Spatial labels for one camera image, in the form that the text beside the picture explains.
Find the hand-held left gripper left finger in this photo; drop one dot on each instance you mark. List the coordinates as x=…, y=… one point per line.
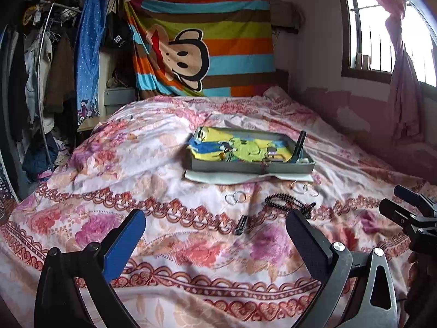
x=124, y=242

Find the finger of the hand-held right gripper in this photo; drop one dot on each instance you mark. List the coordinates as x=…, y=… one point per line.
x=411, y=198
x=396, y=211

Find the brown cloth on shelf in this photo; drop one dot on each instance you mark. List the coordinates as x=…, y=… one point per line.
x=286, y=15

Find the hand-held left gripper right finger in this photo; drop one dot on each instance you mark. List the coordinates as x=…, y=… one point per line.
x=307, y=246

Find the white bedside cabinet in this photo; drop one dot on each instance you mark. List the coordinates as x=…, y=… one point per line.
x=117, y=97

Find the black band with blue clasp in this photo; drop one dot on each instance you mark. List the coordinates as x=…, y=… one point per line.
x=300, y=141

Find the small black clip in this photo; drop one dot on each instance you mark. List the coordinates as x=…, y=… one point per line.
x=240, y=227

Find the barred window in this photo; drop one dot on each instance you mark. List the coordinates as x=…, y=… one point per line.
x=372, y=41

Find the brown headboard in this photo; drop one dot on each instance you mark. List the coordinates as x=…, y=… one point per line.
x=282, y=78

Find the small boxes on window sill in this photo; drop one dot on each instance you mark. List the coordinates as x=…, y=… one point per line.
x=362, y=61

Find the person's right hand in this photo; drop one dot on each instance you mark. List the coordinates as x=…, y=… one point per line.
x=421, y=287

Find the yellow blue cartoon cloth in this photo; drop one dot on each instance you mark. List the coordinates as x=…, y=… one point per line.
x=239, y=147

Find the white paper sheet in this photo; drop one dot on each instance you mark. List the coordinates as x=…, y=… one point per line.
x=205, y=177

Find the pile of dark clothes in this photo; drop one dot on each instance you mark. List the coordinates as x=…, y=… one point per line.
x=41, y=157

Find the striped monkey blanket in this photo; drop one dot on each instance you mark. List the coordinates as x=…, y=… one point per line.
x=235, y=34

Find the white plastic hair clip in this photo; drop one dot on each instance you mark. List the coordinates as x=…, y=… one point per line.
x=272, y=150

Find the grey metal box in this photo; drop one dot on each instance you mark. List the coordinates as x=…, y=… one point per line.
x=252, y=170

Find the blue fabric wardrobe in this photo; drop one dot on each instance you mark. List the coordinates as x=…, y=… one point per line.
x=88, y=58

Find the pink curtain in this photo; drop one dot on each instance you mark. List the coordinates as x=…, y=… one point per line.
x=406, y=92

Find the pink floral bed sheet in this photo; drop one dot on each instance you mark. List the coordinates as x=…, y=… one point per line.
x=170, y=229

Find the row of hanging clothes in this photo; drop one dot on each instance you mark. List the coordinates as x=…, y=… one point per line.
x=63, y=65

